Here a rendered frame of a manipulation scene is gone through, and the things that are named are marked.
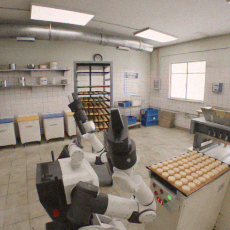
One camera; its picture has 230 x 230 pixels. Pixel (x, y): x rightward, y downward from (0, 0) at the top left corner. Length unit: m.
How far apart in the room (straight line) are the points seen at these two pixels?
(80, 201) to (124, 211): 0.19
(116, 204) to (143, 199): 0.11
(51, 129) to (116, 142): 3.88
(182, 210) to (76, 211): 0.73
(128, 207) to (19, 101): 4.33
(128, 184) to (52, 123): 3.75
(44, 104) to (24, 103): 0.59
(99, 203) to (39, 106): 4.26
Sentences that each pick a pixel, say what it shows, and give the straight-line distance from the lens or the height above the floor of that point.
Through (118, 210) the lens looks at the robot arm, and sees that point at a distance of 0.69.
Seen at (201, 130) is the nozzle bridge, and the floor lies 1.06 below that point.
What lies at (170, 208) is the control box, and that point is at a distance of 1.17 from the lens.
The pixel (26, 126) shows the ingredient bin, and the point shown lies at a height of 0.56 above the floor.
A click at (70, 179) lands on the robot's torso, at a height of 1.11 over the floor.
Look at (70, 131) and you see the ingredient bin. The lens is 4.37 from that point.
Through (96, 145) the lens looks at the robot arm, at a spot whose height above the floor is 1.10.
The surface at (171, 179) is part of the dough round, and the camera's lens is 1.10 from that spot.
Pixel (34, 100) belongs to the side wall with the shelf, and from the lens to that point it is 4.71.
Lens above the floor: 1.53
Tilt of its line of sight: 12 degrees down
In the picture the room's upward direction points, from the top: straight up
